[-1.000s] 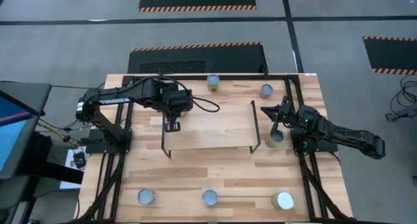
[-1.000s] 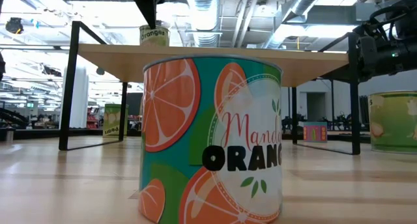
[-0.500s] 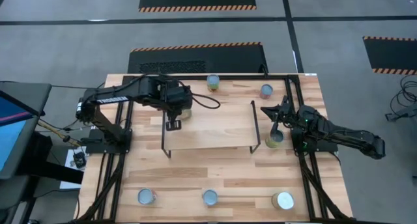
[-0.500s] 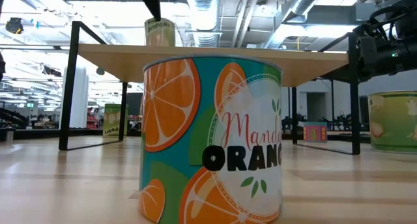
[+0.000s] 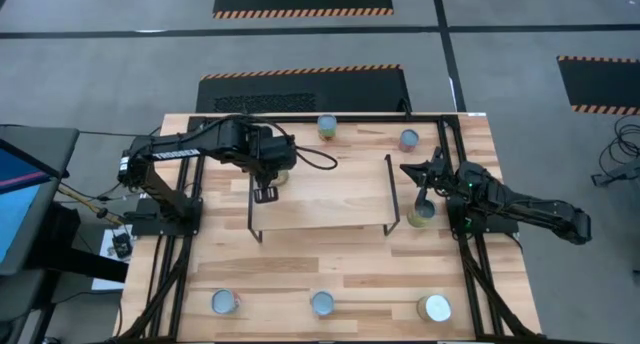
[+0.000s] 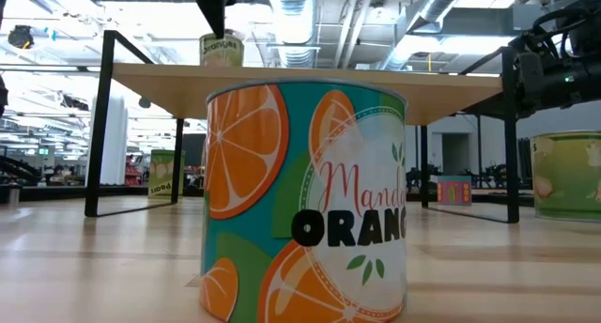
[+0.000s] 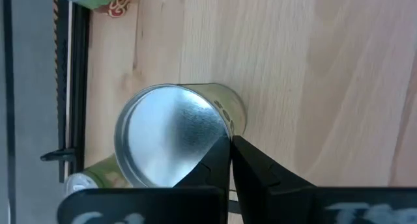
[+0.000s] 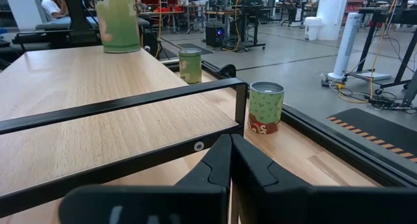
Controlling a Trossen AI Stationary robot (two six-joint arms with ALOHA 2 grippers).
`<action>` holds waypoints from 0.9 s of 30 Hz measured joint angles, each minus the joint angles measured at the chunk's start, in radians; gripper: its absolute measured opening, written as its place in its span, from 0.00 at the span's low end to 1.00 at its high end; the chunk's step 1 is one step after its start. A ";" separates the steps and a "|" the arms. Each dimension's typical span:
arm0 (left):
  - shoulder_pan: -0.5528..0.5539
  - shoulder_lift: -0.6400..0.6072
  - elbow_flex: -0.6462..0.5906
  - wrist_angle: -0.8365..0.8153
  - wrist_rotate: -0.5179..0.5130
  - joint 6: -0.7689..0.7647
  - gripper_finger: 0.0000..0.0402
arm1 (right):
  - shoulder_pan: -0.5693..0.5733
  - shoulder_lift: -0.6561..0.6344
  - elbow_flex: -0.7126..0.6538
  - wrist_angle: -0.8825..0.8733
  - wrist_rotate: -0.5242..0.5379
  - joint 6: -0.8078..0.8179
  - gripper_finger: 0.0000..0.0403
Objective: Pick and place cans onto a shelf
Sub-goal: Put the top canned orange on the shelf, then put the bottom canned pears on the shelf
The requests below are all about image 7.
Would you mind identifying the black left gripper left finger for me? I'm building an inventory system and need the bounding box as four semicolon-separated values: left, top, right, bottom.
57;135;233;224

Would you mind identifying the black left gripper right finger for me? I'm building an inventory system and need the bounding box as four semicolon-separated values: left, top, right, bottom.
231;135;417;224

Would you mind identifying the yellow-green label tin can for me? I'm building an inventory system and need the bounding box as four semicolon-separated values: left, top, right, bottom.
113;83;248;189
64;154;131;197

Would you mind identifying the black perforated hazard-striped mat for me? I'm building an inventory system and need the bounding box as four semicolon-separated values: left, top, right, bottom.
51;0;68;182

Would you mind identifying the black aluminium table frame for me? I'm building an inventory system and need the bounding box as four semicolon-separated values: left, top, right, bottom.
40;0;91;184

